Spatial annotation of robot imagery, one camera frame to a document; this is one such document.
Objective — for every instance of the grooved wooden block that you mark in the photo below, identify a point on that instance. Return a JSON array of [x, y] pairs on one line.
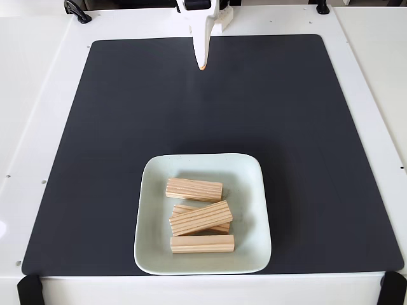
[[194, 189], [200, 219], [203, 244], [184, 209]]

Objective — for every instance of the pale green square plate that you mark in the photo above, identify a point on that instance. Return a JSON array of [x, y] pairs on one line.
[[248, 260]]

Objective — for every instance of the black table clamp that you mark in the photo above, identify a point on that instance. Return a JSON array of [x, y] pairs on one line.
[[78, 12], [322, 8]]

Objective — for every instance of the black rubber mat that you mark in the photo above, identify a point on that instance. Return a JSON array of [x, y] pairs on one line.
[[95, 159]]

